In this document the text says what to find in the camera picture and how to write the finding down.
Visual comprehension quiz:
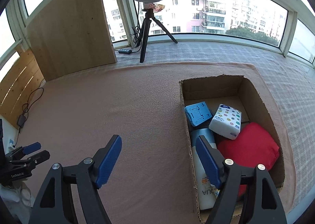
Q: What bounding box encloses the black inline cable controller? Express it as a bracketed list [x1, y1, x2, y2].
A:
[118, 49, 132, 54]

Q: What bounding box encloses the black tripod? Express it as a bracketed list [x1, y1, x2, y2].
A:
[136, 3, 178, 63]

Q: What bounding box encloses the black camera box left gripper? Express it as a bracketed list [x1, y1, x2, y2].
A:
[0, 119, 6, 168]

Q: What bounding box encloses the blue plastic phone stand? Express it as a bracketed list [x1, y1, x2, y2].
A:
[184, 101, 212, 127]

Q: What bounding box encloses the patterned tissue pack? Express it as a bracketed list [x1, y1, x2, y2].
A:
[209, 104, 242, 140]

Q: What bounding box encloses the black power adapter with cable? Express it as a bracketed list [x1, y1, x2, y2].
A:
[13, 86, 44, 148]

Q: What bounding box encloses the cardboard box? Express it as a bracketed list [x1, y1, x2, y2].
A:
[180, 75, 288, 223]

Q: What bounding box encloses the pine slatted headboard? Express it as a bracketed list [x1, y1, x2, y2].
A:
[0, 46, 43, 128]

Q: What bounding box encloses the white wall socket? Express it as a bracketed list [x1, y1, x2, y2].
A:
[7, 139, 16, 152]

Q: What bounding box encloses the white sunscreen bottle blue cap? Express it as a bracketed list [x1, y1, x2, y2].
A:
[190, 128, 220, 210]

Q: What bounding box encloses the light wooden board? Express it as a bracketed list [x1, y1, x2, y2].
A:
[26, 0, 117, 81]

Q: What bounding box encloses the left white gloved hand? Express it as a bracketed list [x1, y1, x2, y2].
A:
[1, 181, 35, 223]

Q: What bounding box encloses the red cloth pouch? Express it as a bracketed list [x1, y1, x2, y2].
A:
[217, 122, 280, 197]

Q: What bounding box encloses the checkered bed sheet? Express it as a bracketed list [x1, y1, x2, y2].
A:
[48, 40, 315, 212]

